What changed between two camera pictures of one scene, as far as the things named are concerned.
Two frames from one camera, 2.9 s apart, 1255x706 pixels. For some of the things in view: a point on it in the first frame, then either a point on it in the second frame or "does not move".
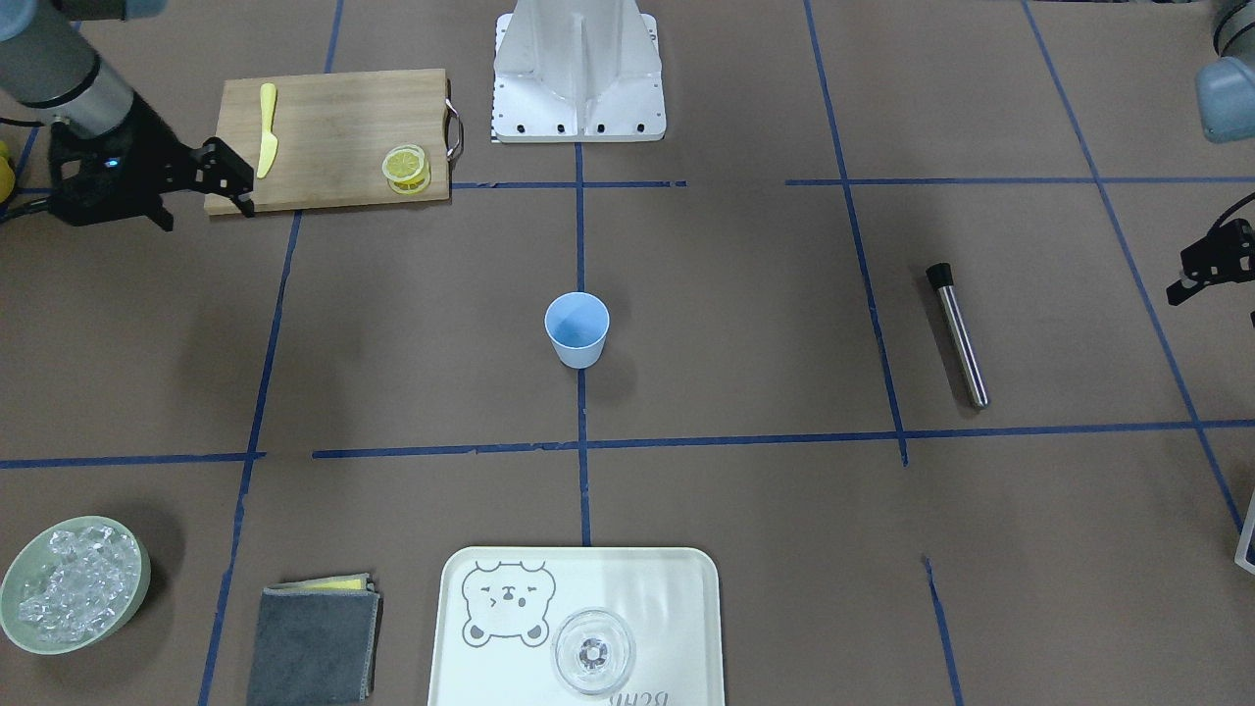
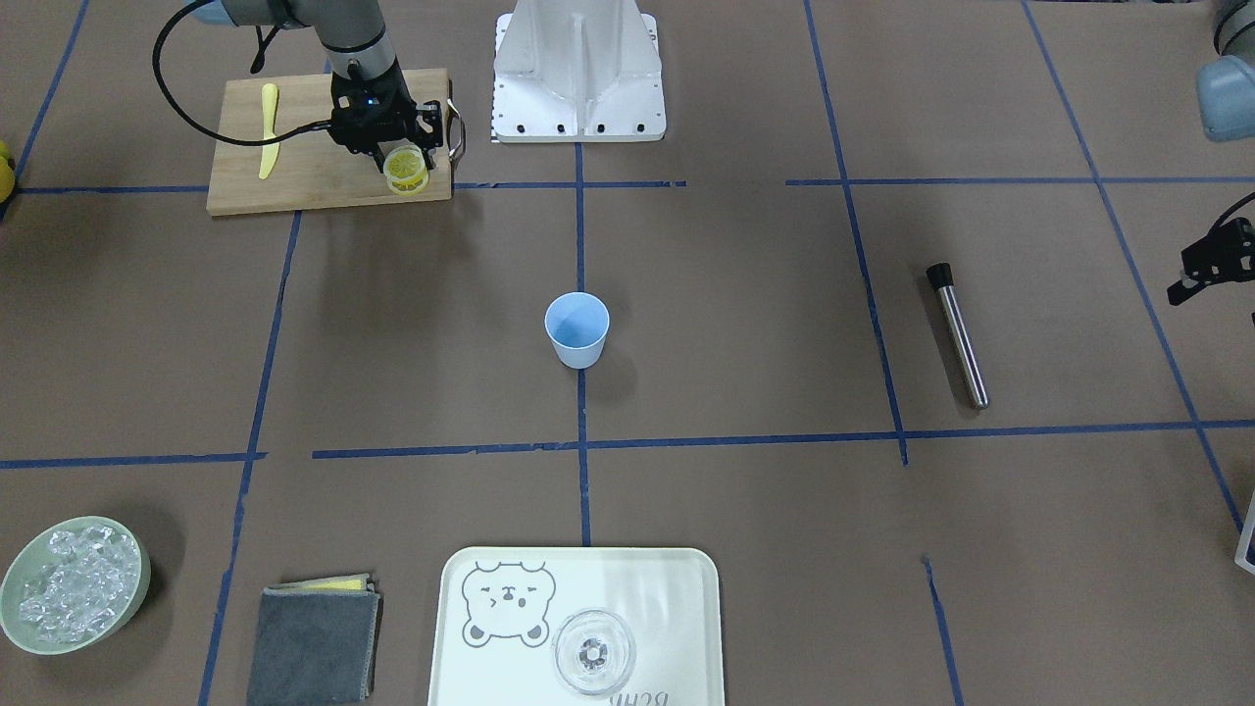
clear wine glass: x=592 y=651 does not move
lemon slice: x=403 y=162 does not move
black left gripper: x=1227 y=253 does not move
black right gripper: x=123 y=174 to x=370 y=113
